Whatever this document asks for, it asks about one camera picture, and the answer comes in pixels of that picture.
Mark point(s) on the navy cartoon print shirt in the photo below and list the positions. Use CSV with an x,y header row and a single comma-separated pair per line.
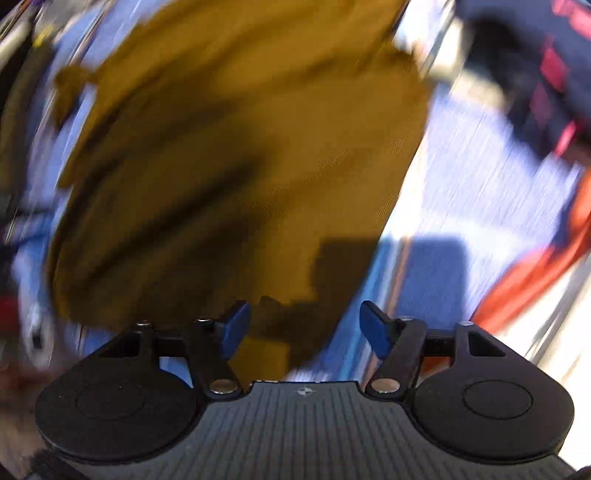
x,y
521,69

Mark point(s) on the mustard brown knit garment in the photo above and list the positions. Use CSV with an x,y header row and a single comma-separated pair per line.
x,y
231,161

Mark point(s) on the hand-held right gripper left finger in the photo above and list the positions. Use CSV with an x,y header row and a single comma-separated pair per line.
x,y
238,330

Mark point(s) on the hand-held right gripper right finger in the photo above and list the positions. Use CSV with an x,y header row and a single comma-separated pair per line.
x,y
373,330

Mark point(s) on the orange cloth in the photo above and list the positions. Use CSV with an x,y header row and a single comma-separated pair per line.
x,y
521,281

